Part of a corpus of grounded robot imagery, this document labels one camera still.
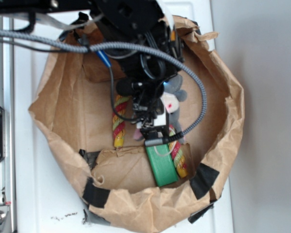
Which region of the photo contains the green rectangular block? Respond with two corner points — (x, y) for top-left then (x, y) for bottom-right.
(145, 144), (178, 187)

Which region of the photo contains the multicolour twisted rope toy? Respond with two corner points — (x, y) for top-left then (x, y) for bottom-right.
(113, 95), (189, 178)

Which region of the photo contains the gray braided cable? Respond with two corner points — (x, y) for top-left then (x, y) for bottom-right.
(0, 27), (207, 146)

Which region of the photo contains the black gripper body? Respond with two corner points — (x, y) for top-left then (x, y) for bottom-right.
(92, 0), (186, 83)

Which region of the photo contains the brown paper bag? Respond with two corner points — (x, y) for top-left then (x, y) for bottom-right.
(29, 16), (245, 233)

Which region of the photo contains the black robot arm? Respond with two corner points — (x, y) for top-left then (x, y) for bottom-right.
(0, 0), (183, 82)

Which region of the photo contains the gray plush mouse toy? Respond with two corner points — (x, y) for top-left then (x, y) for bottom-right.
(133, 74), (187, 141)

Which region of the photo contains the aluminium frame rail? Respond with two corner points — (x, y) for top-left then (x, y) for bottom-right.
(0, 14), (17, 233)

